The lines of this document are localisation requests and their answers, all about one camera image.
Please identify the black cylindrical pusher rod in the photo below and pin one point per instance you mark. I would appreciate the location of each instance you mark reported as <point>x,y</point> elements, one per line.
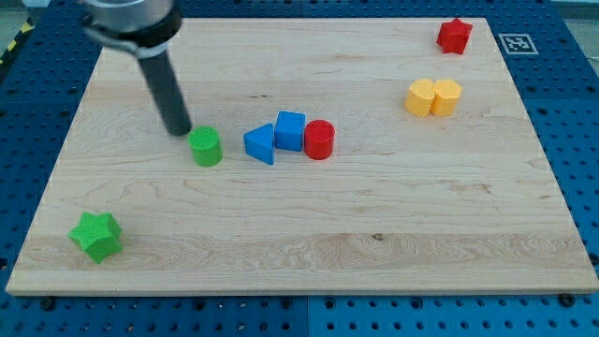
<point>167,96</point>

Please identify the green cylinder block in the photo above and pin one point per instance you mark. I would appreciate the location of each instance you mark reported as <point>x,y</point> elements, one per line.
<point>205,145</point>

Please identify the blue triangle block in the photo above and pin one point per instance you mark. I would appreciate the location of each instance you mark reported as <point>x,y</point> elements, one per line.
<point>259,143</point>

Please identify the green star block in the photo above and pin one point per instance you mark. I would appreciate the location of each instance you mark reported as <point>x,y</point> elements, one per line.
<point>97,235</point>

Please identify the red star block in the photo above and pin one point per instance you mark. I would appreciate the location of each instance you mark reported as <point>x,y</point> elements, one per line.
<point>454,36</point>

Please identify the blue cube block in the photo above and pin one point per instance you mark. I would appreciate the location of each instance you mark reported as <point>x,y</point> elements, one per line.
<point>288,131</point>

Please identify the red cylinder block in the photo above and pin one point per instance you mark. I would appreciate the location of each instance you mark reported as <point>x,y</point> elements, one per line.
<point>319,139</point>

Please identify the wooden board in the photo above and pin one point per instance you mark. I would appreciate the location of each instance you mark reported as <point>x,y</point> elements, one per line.
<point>465,204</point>

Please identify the black bolt front left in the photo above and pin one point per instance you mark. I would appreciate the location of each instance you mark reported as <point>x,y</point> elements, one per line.
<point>47,304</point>

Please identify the black bolt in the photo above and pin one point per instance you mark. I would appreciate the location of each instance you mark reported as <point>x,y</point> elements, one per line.
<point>47,304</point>
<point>567,300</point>

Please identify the yellow pentagon block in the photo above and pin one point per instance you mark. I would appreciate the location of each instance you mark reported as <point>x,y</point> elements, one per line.
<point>446,97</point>

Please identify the white fiducial marker tag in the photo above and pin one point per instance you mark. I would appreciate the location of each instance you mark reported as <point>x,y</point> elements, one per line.
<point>517,44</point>

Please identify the black bolt front right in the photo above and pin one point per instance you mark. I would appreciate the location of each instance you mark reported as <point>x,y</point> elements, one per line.
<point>567,300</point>

